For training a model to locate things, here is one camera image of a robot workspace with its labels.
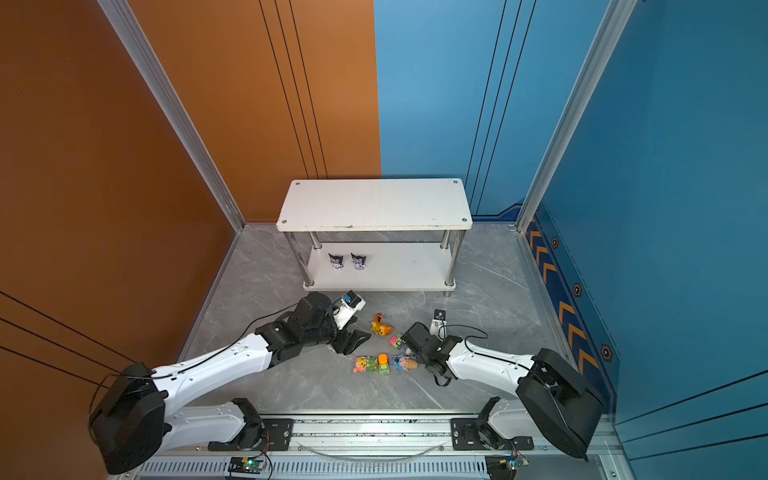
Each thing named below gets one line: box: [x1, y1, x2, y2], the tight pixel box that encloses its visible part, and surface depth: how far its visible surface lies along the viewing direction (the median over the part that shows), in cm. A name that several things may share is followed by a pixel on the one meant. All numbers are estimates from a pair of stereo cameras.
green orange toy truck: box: [378, 353, 390, 375], surface depth 84 cm
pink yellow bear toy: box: [353, 356, 367, 374], surface depth 84 cm
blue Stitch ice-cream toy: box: [392, 354, 418, 372], surface depth 84 cm
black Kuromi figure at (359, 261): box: [350, 252, 367, 271], surface depth 97 cm
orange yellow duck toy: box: [371, 313, 394, 337], surface depth 91 cm
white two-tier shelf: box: [276, 178, 473, 297], surface depth 87 cm
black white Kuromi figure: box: [328, 253, 344, 270], surface depth 98 cm
